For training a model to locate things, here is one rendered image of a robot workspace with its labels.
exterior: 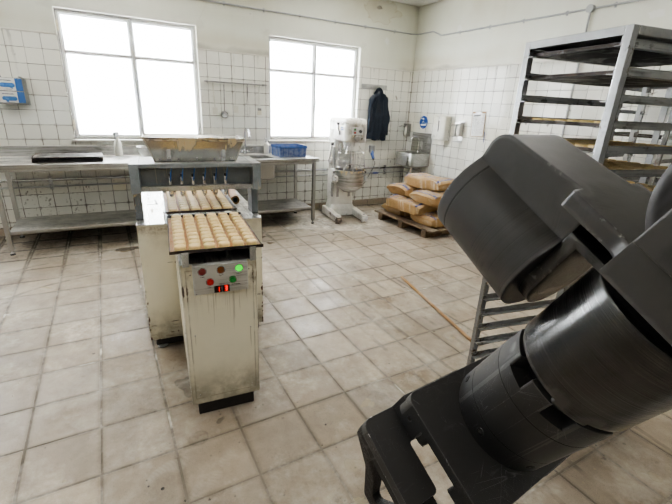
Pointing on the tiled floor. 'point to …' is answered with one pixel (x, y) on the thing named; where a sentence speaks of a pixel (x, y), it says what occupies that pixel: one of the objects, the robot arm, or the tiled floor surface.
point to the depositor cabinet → (151, 228)
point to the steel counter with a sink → (21, 161)
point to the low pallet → (412, 224)
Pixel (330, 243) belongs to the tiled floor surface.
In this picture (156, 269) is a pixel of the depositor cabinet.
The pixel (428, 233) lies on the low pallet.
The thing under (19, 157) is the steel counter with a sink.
